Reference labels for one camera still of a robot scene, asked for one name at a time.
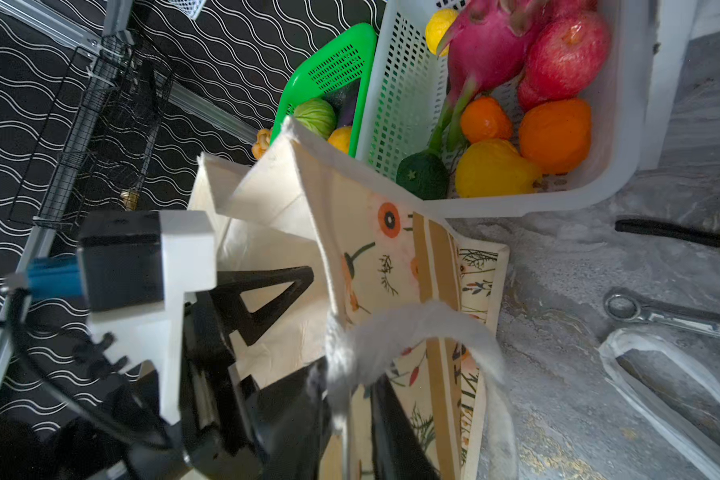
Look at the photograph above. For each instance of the pink dragon fruit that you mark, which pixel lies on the pink dragon fruit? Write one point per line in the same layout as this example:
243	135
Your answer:
485	47

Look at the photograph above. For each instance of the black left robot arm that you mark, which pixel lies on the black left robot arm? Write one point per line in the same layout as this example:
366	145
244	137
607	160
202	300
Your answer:
95	444

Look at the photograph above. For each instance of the purple eggplant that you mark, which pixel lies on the purple eggplant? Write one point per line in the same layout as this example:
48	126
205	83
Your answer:
346	113

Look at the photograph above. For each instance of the cream floral tote bag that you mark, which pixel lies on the cream floral tote bag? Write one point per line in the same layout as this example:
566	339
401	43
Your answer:
398	295

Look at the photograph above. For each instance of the red apple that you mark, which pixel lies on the red apple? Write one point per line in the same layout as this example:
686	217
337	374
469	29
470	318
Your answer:
568	55

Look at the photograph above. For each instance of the silver wrench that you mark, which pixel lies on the silver wrench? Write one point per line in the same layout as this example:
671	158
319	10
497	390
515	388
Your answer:
626	306

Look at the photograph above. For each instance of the white plastic grocery bag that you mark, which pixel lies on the white plastic grocery bag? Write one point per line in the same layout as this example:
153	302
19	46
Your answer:
670	401

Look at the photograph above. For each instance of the black wire rack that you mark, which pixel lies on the black wire rack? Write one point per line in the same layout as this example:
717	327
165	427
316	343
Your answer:
97	138

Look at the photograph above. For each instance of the small orange tangerine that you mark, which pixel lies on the small orange tangerine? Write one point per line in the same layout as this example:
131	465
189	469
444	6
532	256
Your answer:
485	119

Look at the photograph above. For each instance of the orange fruit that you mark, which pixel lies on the orange fruit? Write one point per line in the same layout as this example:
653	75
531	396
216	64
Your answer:
557	136

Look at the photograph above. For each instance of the yellow lemon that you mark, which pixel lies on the yellow lemon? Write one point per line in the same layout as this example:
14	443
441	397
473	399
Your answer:
437	27

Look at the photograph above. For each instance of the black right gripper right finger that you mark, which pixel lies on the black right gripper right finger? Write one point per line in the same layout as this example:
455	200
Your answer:
396	453

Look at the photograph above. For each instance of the white two-tier shelf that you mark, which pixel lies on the white two-tier shelf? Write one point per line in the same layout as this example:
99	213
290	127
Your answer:
670	26

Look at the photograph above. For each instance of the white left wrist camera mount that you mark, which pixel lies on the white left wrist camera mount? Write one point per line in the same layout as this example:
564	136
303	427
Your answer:
138	270

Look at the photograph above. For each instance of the dark green avocado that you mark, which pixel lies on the dark green avocado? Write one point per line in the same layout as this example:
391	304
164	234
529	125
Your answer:
423	174

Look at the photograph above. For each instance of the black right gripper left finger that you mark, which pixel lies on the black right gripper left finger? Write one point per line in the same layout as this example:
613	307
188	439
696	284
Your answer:
291	425

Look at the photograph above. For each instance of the green cabbage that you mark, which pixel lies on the green cabbage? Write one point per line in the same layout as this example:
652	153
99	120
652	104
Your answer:
318	116

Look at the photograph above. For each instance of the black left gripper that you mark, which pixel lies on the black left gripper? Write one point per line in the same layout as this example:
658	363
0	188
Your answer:
212	437

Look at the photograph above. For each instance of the green plastic basket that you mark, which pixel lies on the green plastic basket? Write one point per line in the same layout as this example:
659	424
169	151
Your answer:
345	59

